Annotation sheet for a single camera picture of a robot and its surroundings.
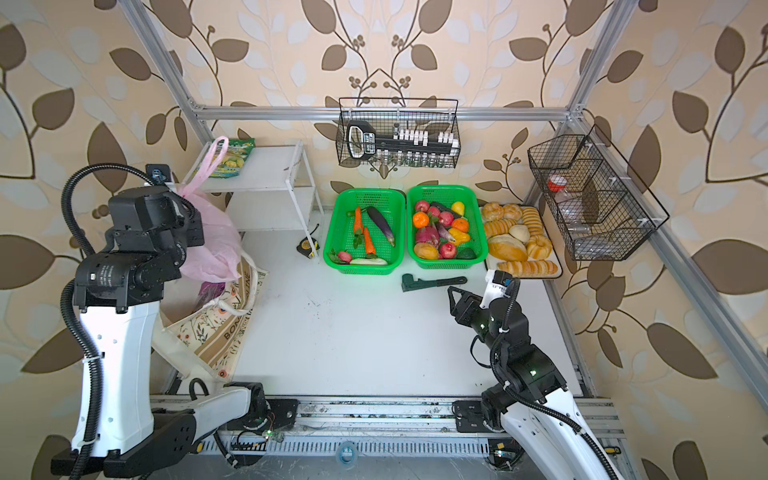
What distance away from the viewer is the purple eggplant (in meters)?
1.11

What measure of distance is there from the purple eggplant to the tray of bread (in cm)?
34

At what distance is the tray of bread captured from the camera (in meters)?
1.01
